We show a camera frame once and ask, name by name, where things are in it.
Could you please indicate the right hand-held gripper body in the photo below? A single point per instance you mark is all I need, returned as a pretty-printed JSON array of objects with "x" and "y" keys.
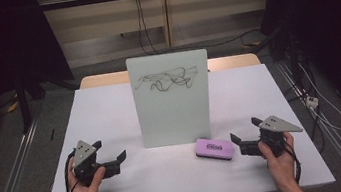
[{"x": 273, "y": 133}]

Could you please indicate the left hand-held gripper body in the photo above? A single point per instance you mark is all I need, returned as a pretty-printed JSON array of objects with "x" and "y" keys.
[{"x": 82, "y": 154}]

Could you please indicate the purple whiteboard eraser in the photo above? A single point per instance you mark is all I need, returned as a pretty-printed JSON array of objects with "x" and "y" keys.
[{"x": 213, "y": 148}]

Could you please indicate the white whiteboard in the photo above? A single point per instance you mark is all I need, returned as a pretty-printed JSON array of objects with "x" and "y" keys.
[{"x": 174, "y": 115}]

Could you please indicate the person's right hand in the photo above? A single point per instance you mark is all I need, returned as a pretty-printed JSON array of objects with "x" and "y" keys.
[{"x": 281, "y": 168}]

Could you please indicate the white table cover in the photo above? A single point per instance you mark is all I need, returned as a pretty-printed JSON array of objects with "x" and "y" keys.
[{"x": 243, "y": 99}]

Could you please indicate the black pen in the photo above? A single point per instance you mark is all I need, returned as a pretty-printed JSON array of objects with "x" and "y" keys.
[{"x": 52, "y": 134}]

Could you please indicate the white power plug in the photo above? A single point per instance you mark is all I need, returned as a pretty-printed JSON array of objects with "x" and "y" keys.
[{"x": 312, "y": 101}]

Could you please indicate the wooden table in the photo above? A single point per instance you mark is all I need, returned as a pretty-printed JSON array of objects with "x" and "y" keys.
[{"x": 102, "y": 80}]

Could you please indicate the black metal stand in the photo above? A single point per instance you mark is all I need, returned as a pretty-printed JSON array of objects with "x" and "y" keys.
[{"x": 24, "y": 106}]

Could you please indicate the yellow floor tape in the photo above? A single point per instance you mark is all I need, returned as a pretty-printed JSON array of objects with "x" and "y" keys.
[{"x": 13, "y": 107}]

